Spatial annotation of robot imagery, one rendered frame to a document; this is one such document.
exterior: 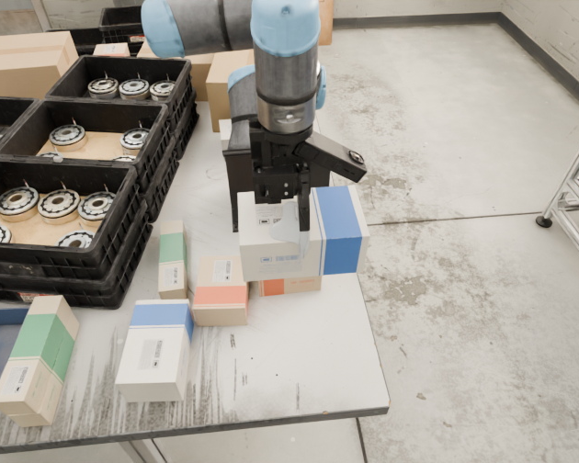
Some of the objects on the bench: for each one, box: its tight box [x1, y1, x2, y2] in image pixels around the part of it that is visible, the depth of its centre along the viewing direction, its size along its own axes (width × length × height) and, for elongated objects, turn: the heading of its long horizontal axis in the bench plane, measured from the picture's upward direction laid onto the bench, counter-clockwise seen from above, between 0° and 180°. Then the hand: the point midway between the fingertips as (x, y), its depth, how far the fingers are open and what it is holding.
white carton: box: [219, 119, 232, 162], centre depth 154 cm, size 20×12×9 cm, turn 100°
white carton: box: [115, 299, 194, 402], centre depth 98 cm, size 20×12×9 cm, turn 2°
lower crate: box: [0, 199, 153, 310], centre depth 117 cm, size 40×30×12 cm
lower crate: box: [142, 137, 180, 223], centre depth 138 cm, size 40×30×12 cm
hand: (300, 224), depth 73 cm, fingers closed on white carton, 13 cm apart
